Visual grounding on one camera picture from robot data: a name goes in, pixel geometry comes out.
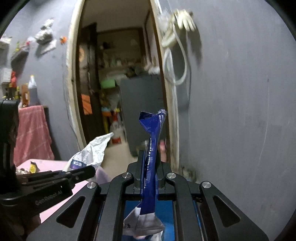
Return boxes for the wall power socket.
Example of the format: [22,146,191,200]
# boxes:
[40,39,57,55]

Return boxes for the blue plastic bucket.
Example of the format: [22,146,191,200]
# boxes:
[120,200,177,240]

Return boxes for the white hose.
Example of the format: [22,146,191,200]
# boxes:
[162,27,188,86]

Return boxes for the pink floral table cloth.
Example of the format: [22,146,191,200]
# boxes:
[16,158,112,224]

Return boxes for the hanging plastic bag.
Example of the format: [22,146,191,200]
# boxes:
[34,19,54,45]

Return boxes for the white wall box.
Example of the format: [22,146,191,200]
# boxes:
[1,68,12,84]

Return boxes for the wall spice shelf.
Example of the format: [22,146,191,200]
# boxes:
[11,45,30,62]

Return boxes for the grey cabinet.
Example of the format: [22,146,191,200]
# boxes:
[119,75,165,157]

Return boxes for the white red sack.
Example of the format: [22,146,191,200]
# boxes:
[110,112,123,145]

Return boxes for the white rubber gloves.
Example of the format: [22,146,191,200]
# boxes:
[158,9,196,48]

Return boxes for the red checked cloth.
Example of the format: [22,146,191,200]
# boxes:
[14,105,54,167]

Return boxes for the green box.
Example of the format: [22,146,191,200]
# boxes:
[100,79,116,89]

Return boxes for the white plastic bag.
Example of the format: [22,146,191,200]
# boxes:
[62,132,114,172]

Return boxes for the blue snack wrapper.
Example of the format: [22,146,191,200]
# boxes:
[122,108,168,237]

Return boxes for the orange wall hook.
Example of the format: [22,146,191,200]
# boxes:
[60,36,67,45]

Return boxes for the large oil jug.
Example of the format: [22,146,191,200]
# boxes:
[28,75,40,106]

